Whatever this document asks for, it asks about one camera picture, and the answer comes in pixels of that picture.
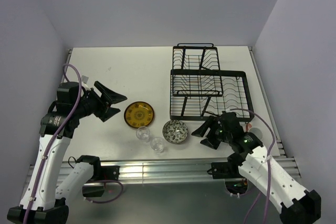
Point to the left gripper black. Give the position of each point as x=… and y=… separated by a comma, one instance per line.
x=109, y=97

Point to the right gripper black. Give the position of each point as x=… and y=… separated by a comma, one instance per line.
x=201, y=130

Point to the floral patterned bowl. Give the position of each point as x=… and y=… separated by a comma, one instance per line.
x=175, y=131

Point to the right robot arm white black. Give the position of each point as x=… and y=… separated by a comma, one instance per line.
x=252, y=160

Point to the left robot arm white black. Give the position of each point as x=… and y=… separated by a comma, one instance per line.
x=44, y=200

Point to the yellow patterned plate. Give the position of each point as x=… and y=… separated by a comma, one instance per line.
x=139, y=114

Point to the pink white mug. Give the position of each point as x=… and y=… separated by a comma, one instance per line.
x=256, y=131

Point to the clear glass cup left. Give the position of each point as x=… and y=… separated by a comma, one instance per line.
x=143, y=134

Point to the clear glass cup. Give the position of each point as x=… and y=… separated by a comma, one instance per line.
x=158, y=144
x=143, y=134

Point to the clear glass cup right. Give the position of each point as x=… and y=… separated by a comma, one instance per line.
x=158, y=144

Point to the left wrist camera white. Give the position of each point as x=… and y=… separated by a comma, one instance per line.
x=84, y=86

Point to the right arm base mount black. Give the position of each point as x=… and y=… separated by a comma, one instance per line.
x=223, y=170

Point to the black wire dish rack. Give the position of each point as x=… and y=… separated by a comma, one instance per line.
x=200, y=88

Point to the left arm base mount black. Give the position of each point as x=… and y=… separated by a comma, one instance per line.
x=106, y=173

